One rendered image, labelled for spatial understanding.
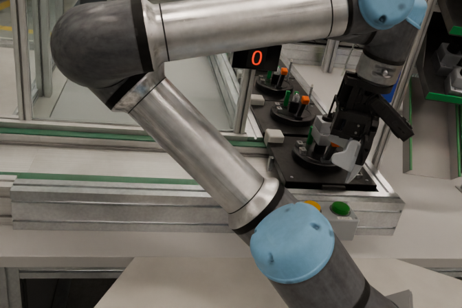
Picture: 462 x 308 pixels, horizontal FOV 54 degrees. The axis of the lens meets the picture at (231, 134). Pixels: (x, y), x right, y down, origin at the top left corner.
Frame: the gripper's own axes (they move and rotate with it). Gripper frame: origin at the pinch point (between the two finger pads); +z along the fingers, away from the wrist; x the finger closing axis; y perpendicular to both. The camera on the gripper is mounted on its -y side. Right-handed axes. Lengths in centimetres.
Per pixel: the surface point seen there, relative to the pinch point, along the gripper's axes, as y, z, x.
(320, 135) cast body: 2.7, 5.9, -21.3
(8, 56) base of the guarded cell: 120, 38, -87
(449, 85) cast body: -24.1, -12.7, -26.2
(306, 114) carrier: 3, 15, -48
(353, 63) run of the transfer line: -32, 31, -151
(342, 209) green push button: -2.8, 12.1, -1.8
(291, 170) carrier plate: 8.1, 14.1, -15.5
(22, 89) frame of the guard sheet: 79, 11, -20
